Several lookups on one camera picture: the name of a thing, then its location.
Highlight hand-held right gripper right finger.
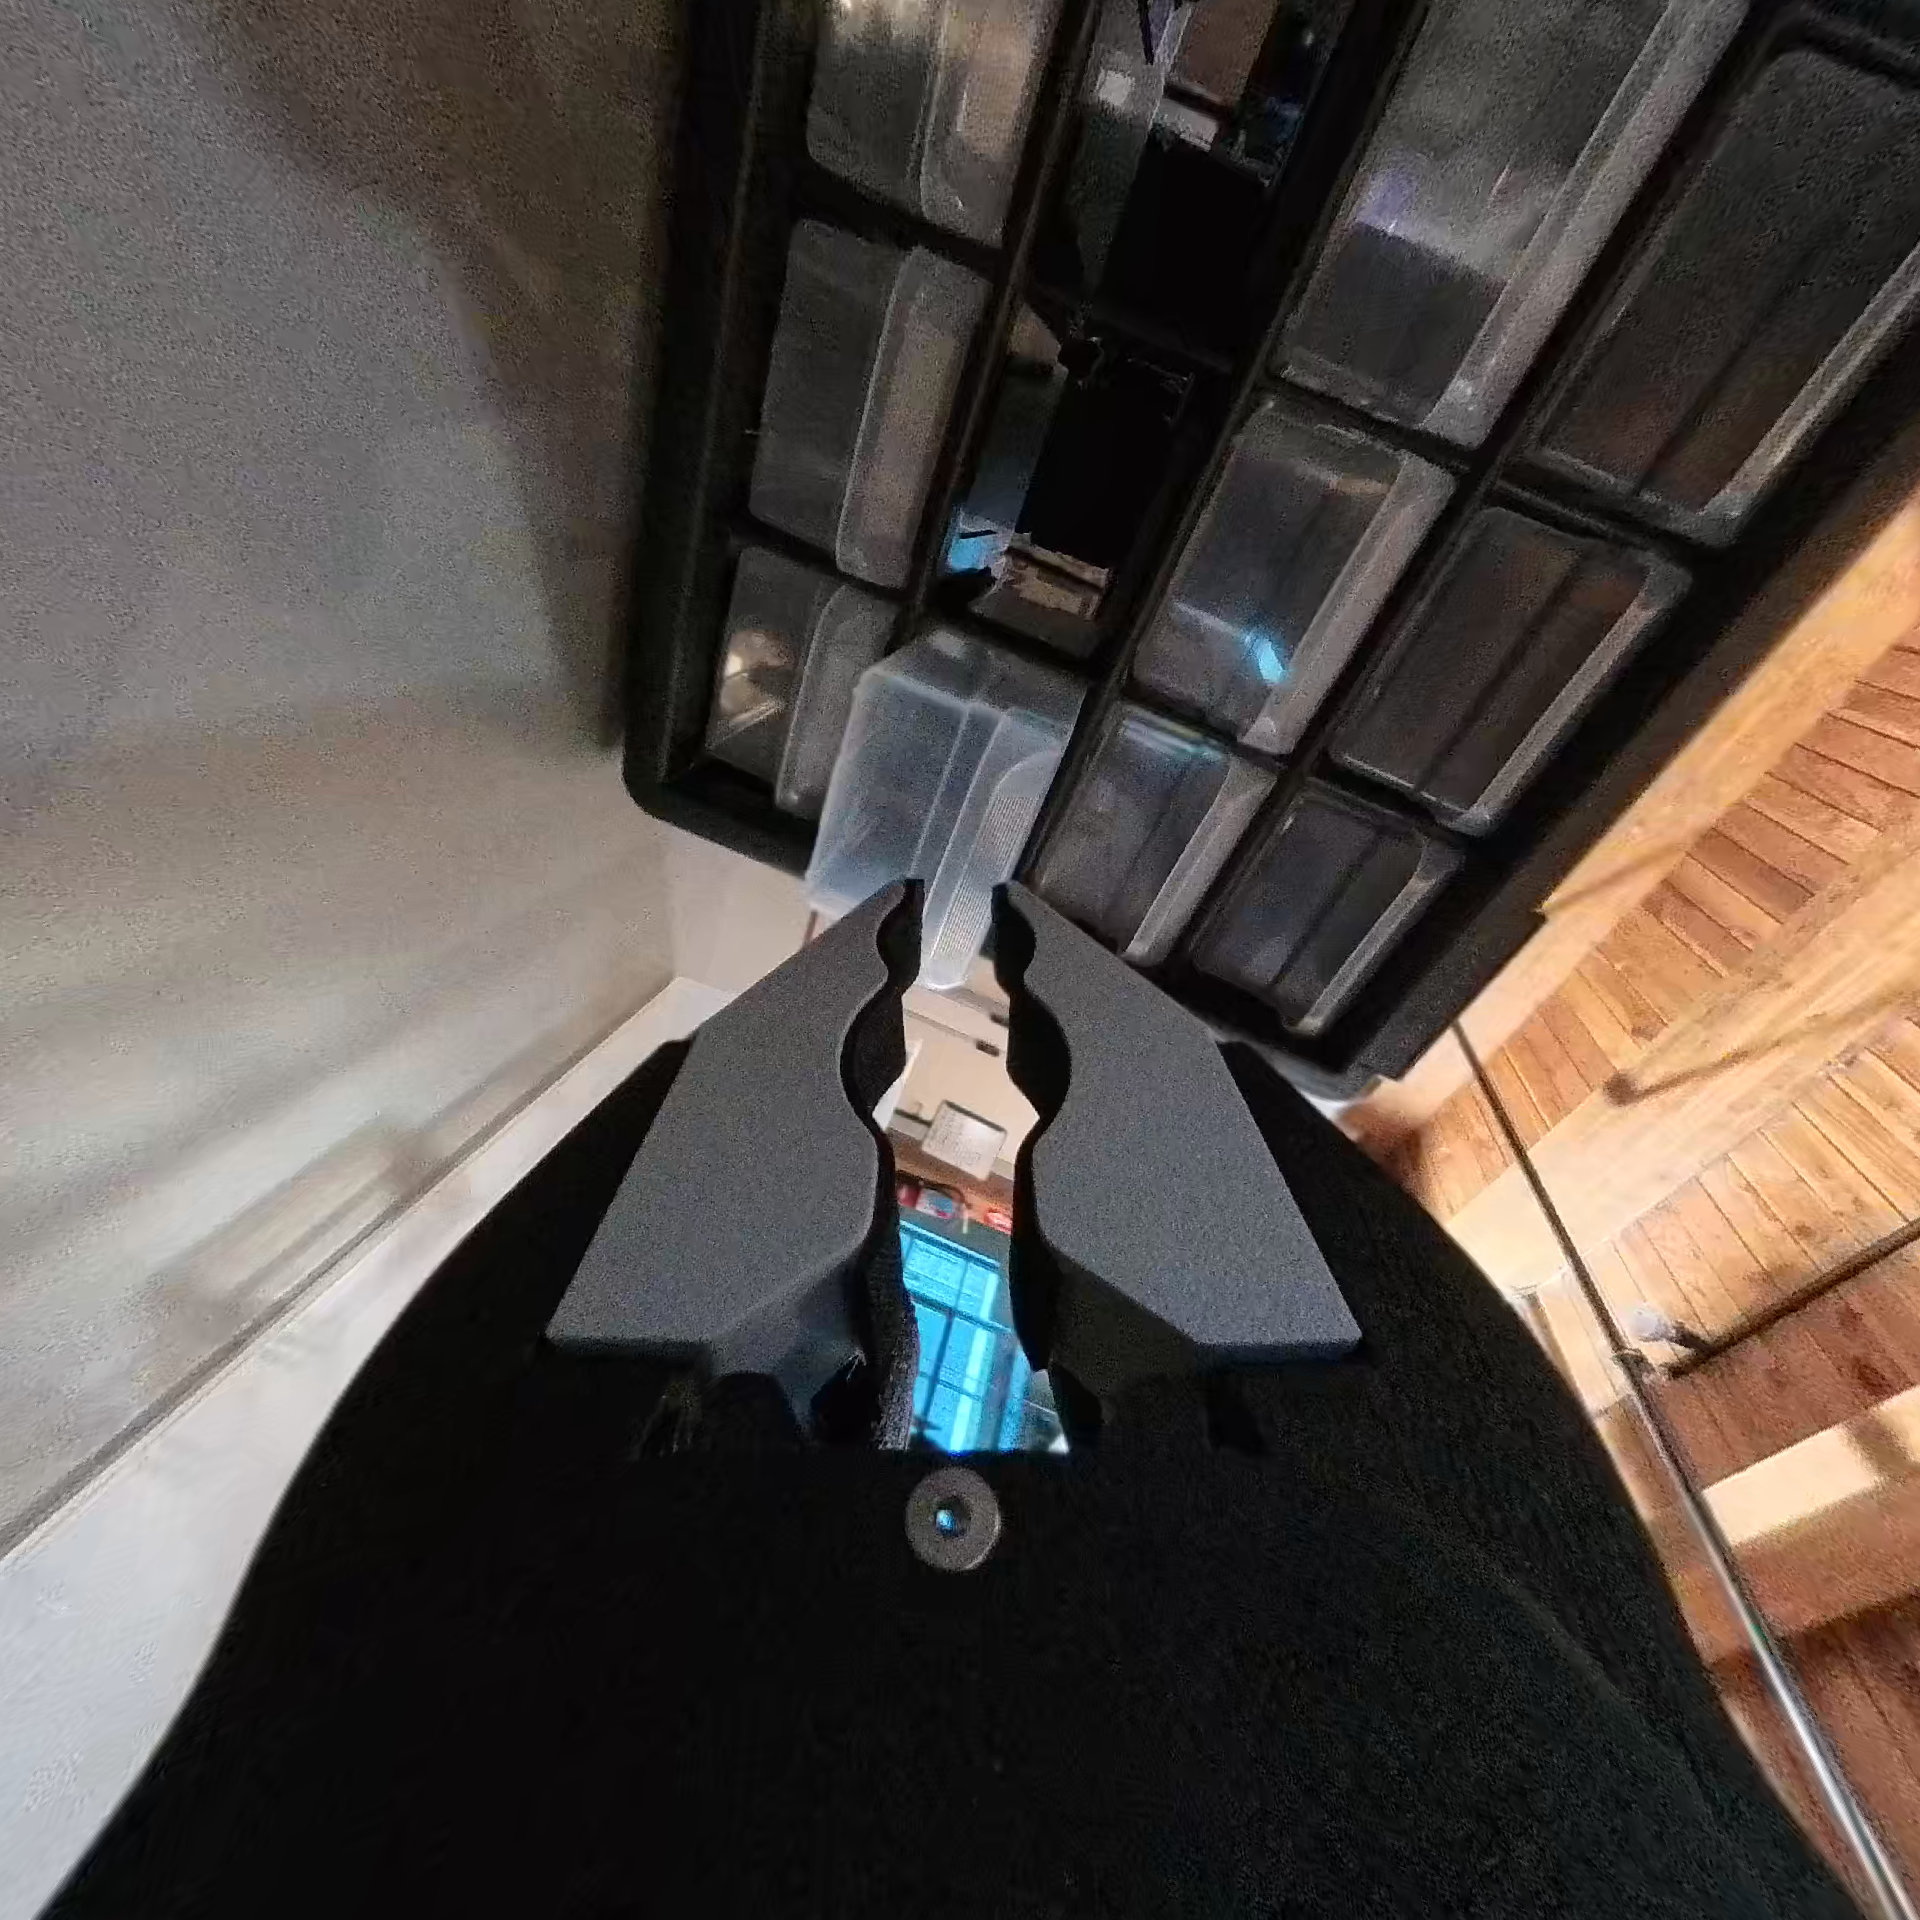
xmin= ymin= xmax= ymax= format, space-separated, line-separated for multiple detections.
xmin=990 ymin=881 xmax=1366 ymax=1395

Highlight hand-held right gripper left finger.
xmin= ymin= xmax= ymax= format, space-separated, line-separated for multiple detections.
xmin=544 ymin=878 xmax=927 ymax=1389

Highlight single clear plastic drawer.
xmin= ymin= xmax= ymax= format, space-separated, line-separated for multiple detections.
xmin=806 ymin=630 xmax=1085 ymax=994

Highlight rows of small clear drawers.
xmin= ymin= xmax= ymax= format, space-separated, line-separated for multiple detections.
xmin=719 ymin=0 xmax=1920 ymax=1038

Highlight black drawer cabinet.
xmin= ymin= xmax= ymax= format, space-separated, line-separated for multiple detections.
xmin=622 ymin=0 xmax=1920 ymax=1085

